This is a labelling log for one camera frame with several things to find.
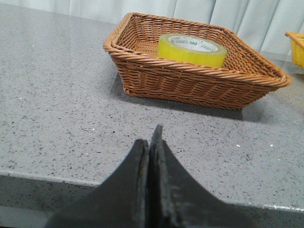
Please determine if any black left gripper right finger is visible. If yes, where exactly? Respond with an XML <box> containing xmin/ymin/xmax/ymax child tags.
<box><xmin>148</xmin><ymin>125</ymin><xmax>257</xmax><ymax>228</ymax></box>

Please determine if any brown wicker basket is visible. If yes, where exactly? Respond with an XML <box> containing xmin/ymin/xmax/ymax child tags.
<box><xmin>103</xmin><ymin>12</ymin><xmax>291</xmax><ymax>110</ymax></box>

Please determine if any yellow packing tape roll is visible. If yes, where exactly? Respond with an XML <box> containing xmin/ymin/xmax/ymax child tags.
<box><xmin>157</xmin><ymin>33</ymin><xmax>228</xmax><ymax>67</ymax></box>

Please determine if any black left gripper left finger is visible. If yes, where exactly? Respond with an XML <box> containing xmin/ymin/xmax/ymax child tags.
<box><xmin>45</xmin><ymin>140</ymin><xmax>149</xmax><ymax>228</ymax></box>

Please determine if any white curtain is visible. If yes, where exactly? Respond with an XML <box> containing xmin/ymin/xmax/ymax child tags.
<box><xmin>7</xmin><ymin>0</ymin><xmax>304</xmax><ymax>59</ymax></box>

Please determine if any yellow wicker basket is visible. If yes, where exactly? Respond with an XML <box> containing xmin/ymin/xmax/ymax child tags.
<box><xmin>285</xmin><ymin>31</ymin><xmax>304</xmax><ymax>69</ymax></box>

